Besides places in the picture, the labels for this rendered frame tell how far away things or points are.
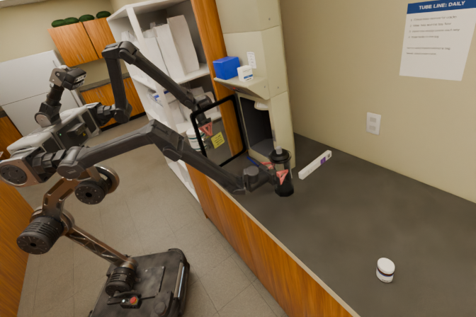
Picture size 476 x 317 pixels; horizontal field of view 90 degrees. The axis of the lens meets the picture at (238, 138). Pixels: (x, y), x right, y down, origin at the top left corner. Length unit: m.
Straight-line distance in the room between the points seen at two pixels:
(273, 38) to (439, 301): 1.08
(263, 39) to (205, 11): 0.40
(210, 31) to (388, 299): 1.33
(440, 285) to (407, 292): 0.11
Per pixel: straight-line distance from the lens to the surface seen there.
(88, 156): 1.03
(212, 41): 1.39
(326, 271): 1.03
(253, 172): 1.05
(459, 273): 1.13
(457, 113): 1.25
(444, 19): 1.18
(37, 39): 6.44
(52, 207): 1.85
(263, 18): 1.11
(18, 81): 5.84
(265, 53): 1.12
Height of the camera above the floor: 1.82
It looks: 28 degrees down
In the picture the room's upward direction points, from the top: 13 degrees counter-clockwise
